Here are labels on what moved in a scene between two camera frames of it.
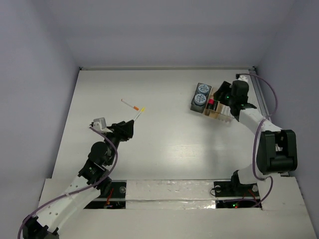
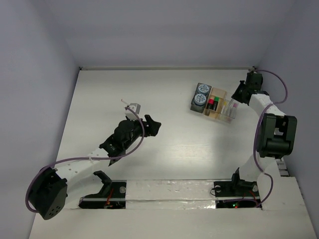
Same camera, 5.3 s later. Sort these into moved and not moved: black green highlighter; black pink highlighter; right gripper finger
Moved: right gripper finger
Not moved: black pink highlighter; black green highlighter
